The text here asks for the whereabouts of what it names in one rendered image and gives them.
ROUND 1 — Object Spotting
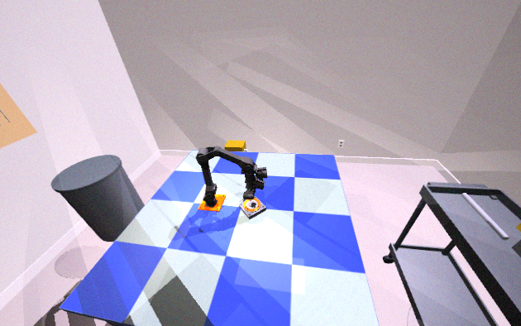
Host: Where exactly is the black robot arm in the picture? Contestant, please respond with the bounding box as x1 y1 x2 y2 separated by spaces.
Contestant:
195 146 267 208

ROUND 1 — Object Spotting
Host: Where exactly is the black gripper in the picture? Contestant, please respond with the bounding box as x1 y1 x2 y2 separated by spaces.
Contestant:
243 177 258 200

